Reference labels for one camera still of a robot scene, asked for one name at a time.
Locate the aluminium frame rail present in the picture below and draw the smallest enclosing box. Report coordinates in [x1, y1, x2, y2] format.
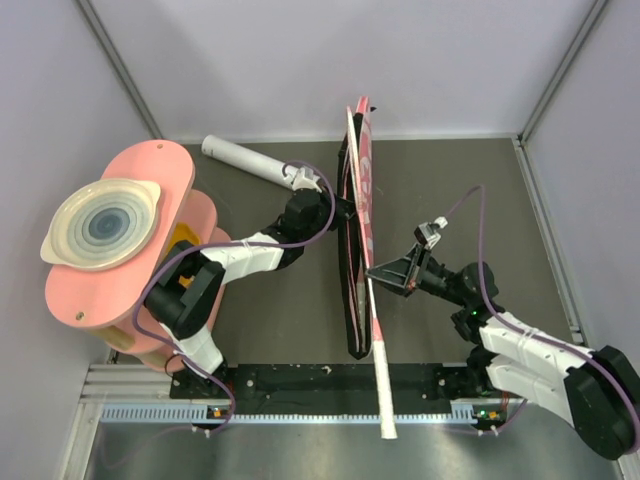
[59, 134, 640, 480]

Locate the yellow plastic plate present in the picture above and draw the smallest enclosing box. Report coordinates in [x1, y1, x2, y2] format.
[163, 223, 201, 292]

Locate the pink white badminton racket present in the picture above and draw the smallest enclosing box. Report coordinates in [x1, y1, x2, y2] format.
[347, 96, 397, 440]

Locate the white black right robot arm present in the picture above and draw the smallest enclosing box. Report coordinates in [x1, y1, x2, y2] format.
[366, 244, 639, 460]

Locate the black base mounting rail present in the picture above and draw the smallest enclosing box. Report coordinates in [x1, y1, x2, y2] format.
[169, 362, 506, 416]

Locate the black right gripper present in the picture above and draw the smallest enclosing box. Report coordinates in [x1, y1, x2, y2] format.
[365, 243, 469, 308]

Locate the white shuttlecock tube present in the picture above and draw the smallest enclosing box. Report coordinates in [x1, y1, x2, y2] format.
[201, 135, 298, 189]

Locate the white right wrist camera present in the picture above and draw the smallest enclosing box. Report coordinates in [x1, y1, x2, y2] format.
[414, 216, 448, 250]

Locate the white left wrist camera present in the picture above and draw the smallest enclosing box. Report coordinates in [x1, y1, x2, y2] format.
[281, 165, 321, 192]

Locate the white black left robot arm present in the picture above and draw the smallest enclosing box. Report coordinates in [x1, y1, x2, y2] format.
[142, 188, 355, 397]

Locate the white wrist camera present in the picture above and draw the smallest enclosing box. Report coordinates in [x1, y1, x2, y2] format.
[414, 216, 448, 250]
[281, 165, 321, 192]

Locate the pink wooden shelf stand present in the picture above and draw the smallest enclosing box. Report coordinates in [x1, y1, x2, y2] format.
[40, 140, 230, 373]

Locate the white blue ceramic dish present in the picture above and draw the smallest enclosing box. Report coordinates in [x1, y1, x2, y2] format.
[40, 178, 162, 271]

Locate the pink racket cover bag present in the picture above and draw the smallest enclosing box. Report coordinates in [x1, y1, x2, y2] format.
[336, 96, 375, 360]

